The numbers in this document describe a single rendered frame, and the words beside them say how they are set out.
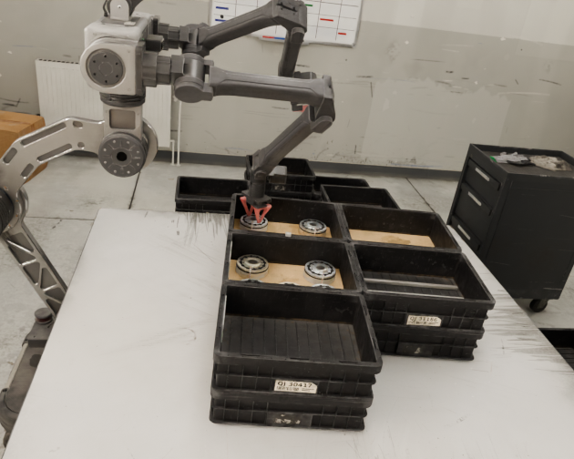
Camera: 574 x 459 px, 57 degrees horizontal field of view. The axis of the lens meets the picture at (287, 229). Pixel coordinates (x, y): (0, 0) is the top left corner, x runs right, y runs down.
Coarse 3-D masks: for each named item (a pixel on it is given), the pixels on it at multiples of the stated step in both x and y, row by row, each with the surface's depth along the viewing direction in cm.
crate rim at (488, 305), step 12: (444, 252) 179; (456, 252) 180; (468, 264) 174; (360, 276) 159; (372, 300) 152; (384, 300) 152; (396, 300) 153; (408, 300) 153; (420, 300) 153; (432, 300) 153; (444, 300) 153; (456, 300) 154; (468, 300) 155; (480, 300) 155; (492, 300) 156
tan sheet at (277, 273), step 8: (232, 264) 174; (272, 264) 178; (280, 264) 178; (288, 264) 179; (232, 272) 170; (272, 272) 173; (280, 272) 174; (288, 272) 174; (296, 272) 175; (336, 272) 178; (264, 280) 168; (272, 280) 169; (280, 280) 169; (288, 280) 170; (296, 280) 171; (304, 280) 171; (336, 280) 173; (336, 288) 170
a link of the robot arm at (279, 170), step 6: (276, 168) 186; (282, 168) 187; (258, 174) 180; (264, 174) 180; (270, 174) 185; (276, 174) 185; (282, 174) 186; (270, 180) 188; (276, 180) 188; (282, 180) 188
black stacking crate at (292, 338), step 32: (224, 320) 149; (256, 320) 151; (288, 320) 152; (320, 320) 153; (352, 320) 153; (256, 352) 138; (288, 352) 140; (320, 352) 142; (352, 352) 143; (224, 384) 127; (256, 384) 126; (320, 384) 128; (352, 384) 128
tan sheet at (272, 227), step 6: (234, 222) 200; (270, 222) 204; (276, 222) 205; (234, 228) 197; (270, 228) 200; (276, 228) 201; (282, 228) 201; (288, 228) 202; (294, 228) 203; (300, 234) 199; (330, 234) 202
